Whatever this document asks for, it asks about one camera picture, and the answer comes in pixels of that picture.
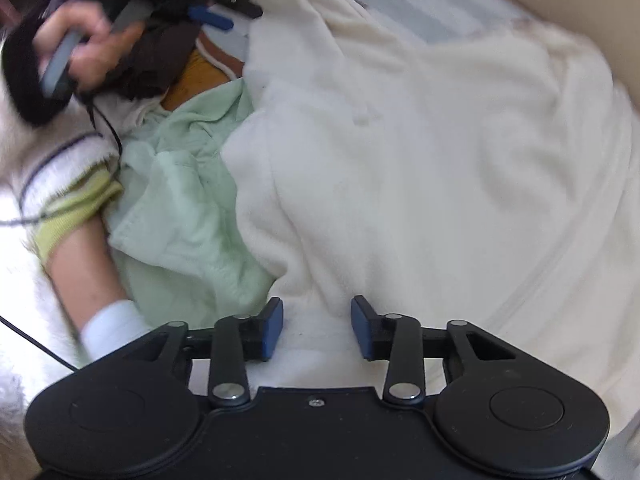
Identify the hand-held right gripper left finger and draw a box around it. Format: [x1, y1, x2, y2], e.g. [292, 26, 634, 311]
[122, 297, 285, 409]

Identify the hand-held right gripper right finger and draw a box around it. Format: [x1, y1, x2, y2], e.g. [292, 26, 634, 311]
[350, 295, 518, 406]

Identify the cream fleece garment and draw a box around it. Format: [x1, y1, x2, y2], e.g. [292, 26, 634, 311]
[220, 0, 640, 441]

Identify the person's left hand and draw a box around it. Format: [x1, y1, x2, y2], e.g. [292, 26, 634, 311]
[35, 7, 146, 93]

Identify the mustard yellow cloth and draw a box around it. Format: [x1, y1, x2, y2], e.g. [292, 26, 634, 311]
[160, 52, 236, 111]

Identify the dark brown cloth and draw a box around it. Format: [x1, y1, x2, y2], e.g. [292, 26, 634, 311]
[105, 22, 201, 103]

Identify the light green cloth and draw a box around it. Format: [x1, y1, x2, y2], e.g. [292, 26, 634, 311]
[102, 77, 286, 331]

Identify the checked blanket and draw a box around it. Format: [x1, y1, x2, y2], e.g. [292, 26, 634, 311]
[200, 0, 538, 81]

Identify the white fluffy cloth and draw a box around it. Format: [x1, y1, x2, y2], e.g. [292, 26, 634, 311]
[0, 30, 101, 480]

